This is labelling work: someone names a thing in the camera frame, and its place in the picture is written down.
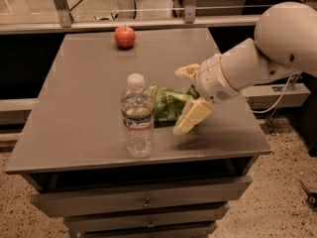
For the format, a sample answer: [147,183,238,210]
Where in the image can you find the grey drawer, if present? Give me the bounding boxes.
[31,176,252,217]
[63,202,229,233]
[80,221,217,238]

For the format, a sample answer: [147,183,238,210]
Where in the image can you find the white cable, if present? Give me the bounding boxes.
[251,73,298,115]

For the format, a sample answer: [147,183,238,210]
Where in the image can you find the top grey drawer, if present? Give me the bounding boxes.
[31,176,252,217]

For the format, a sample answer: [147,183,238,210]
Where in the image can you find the clear plastic water bottle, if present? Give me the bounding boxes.
[120,73,155,158]

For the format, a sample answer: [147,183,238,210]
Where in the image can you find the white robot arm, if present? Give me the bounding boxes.
[173,2,317,135]

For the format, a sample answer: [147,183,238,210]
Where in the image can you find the grey drawer cabinet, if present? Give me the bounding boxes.
[6,29,269,238]

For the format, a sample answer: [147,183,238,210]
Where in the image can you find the green jalapeno chip bag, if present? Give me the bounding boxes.
[145,85,199,122]

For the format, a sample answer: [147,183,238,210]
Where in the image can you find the metal guard rail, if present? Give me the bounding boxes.
[0,0,317,36]

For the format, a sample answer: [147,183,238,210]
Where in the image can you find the middle grey drawer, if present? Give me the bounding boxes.
[63,202,229,233]

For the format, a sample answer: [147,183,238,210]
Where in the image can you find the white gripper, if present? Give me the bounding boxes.
[172,54,239,136]

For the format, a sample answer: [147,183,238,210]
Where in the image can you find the bottom grey drawer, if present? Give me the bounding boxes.
[80,221,217,238]

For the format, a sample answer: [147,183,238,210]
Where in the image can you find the black tool on floor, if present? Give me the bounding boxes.
[300,181,317,207]

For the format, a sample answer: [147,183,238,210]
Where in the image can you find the red apple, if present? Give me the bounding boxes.
[114,26,136,49]

